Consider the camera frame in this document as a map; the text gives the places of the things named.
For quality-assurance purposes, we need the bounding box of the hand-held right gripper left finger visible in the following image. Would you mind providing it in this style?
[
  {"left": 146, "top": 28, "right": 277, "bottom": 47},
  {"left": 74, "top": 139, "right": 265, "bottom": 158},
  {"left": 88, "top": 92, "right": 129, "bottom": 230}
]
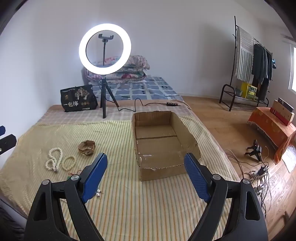
[{"left": 25, "top": 152, "right": 108, "bottom": 241}]

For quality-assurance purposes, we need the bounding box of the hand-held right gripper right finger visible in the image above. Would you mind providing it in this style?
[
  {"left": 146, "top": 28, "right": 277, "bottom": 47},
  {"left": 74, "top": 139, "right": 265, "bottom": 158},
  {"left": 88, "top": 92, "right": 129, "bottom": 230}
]
[{"left": 184, "top": 152, "right": 269, "bottom": 241}]

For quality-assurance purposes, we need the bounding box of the red string ornament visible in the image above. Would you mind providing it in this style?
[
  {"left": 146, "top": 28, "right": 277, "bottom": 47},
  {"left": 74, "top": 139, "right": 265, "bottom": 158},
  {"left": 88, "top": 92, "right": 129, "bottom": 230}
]
[{"left": 67, "top": 170, "right": 84, "bottom": 180}]

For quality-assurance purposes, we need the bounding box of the pearl bracelet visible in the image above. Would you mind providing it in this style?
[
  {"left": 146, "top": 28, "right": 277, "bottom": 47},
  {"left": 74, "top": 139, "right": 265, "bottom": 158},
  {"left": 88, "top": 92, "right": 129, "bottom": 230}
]
[{"left": 61, "top": 156, "right": 77, "bottom": 171}]

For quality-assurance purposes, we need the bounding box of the long pearl necklace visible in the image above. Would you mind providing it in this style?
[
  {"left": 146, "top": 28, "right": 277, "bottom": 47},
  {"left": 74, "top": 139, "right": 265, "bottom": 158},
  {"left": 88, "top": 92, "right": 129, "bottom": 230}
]
[{"left": 45, "top": 147, "right": 63, "bottom": 173}]

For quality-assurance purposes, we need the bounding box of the gold wristwatch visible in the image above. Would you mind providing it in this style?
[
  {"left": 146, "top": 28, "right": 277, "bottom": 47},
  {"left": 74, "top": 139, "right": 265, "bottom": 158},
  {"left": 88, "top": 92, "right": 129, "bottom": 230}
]
[{"left": 78, "top": 140, "right": 96, "bottom": 156}]

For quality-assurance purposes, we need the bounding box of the yellow striped cloth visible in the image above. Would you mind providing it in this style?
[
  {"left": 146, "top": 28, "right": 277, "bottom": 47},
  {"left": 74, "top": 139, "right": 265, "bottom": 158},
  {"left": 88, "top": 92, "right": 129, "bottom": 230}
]
[{"left": 0, "top": 116, "right": 241, "bottom": 241}]

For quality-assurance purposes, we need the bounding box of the white power strip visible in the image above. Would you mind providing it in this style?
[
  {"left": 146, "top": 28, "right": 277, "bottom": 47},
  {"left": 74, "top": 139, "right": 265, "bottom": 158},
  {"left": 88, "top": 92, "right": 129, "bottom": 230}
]
[{"left": 243, "top": 170, "right": 269, "bottom": 186}]

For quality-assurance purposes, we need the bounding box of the small black floor tripod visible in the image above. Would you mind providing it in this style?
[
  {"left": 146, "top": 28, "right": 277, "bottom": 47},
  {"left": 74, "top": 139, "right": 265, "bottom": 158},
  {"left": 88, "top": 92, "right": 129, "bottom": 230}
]
[{"left": 246, "top": 139, "right": 263, "bottom": 162}]

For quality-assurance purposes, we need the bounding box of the black printed bag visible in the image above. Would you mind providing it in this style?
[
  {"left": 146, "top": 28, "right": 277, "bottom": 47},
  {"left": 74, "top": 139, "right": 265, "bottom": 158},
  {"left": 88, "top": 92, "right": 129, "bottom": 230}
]
[{"left": 60, "top": 85, "right": 98, "bottom": 113}]

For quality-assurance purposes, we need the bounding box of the dark cloth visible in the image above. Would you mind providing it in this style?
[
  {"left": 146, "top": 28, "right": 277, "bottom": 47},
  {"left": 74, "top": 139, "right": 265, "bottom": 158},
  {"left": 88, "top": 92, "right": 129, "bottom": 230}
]
[{"left": 0, "top": 199, "right": 26, "bottom": 241}]

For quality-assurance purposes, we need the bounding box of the orange table cloth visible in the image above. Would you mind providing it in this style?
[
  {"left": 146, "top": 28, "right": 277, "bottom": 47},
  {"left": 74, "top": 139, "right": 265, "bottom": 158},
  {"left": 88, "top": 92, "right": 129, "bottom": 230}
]
[{"left": 247, "top": 107, "right": 296, "bottom": 164}]

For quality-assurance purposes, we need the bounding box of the blue patterned bedsheet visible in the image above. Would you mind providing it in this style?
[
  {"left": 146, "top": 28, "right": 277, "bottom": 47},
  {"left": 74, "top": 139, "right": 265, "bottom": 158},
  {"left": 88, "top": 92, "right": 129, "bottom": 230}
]
[{"left": 89, "top": 75, "right": 185, "bottom": 102}]

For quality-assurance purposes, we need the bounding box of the yellow box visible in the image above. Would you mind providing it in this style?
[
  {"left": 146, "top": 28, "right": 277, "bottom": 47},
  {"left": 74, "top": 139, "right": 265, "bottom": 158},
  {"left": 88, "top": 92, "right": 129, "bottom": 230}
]
[{"left": 241, "top": 82, "right": 258, "bottom": 100}]

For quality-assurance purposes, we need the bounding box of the white floral folded quilt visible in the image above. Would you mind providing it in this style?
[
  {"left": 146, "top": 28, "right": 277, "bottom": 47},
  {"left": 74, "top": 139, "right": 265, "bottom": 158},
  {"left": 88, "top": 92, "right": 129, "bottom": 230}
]
[{"left": 85, "top": 66, "right": 147, "bottom": 82}]

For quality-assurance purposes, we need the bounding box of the long brown cardboard box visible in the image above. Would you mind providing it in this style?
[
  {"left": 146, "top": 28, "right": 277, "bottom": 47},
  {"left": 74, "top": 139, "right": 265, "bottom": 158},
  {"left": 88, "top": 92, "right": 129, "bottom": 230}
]
[{"left": 270, "top": 97, "right": 295, "bottom": 126}]

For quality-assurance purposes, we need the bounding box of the beige floral folded quilt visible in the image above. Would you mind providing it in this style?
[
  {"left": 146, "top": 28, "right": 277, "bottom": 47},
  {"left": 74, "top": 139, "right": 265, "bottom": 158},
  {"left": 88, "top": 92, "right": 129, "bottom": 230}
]
[{"left": 103, "top": 55, "right": 150, "bottom": 70}]

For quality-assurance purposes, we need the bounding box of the black clothes rack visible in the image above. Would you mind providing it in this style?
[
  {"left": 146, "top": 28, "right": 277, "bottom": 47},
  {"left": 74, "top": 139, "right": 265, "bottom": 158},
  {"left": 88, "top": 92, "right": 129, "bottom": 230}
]
[{"left": 219, "top": 16, "right": 277, "bottom": 112}]

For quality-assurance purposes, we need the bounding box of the striped hanging towel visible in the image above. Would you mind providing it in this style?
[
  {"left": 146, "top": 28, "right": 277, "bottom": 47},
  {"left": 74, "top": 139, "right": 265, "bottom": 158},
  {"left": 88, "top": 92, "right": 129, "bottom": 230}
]
[{"left": 235, "top": 27, "right": 255, "bottom": 82}]

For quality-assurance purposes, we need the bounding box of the dark grey hanging garment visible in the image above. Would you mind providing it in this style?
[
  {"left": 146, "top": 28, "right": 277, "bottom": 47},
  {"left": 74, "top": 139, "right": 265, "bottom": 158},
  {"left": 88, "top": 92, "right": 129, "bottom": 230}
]
[
  {"left": 251, "top": 44, "right": 269, "bottom": 87},
  {"left": 266, "top": 50, "right": 274, "bottom": 81}
]

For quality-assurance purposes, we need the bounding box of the black phone holder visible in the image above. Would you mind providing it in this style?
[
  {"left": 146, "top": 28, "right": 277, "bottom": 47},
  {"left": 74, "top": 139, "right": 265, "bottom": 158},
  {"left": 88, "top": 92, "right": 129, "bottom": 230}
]
[{"left": 98, "top": 34, "right": 114, "bottom": 67}]

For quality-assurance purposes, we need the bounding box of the window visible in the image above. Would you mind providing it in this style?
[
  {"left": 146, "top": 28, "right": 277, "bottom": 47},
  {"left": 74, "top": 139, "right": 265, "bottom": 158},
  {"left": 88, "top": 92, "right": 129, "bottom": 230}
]
[{"left": 288, "top": 43, "right": 296, "bottom": 92}]

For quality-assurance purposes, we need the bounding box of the tangle of floor cables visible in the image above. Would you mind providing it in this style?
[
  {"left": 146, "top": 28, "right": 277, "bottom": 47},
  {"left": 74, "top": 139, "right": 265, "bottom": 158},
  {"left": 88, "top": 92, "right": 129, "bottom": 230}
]
[{"left": 225, "top": 148, "right": 278, "bottom": 223}]

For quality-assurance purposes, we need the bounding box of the black power cable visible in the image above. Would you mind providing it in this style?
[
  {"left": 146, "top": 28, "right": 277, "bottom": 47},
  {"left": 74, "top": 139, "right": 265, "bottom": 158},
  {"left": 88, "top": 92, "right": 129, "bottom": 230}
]
[{"left": 98, "top": 81, "right": 193, "bottom": 112}]

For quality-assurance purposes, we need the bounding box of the white ring light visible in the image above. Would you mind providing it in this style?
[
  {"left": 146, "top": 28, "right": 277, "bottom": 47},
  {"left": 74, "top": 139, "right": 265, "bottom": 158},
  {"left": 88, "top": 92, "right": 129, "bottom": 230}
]
[{"left": 79, "top": 23, "right": 132, "bottom": 75}]

